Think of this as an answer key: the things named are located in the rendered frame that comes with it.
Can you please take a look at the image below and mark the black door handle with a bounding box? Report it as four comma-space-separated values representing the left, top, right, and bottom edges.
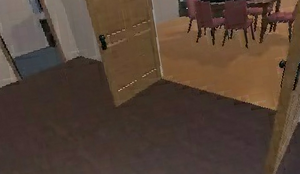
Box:
275, 58, 292, 88
98, 34, 109, 52
287, 59, 300, 92

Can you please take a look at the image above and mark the brown wood dining table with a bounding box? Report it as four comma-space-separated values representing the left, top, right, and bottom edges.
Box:
210, 0, 293, 51

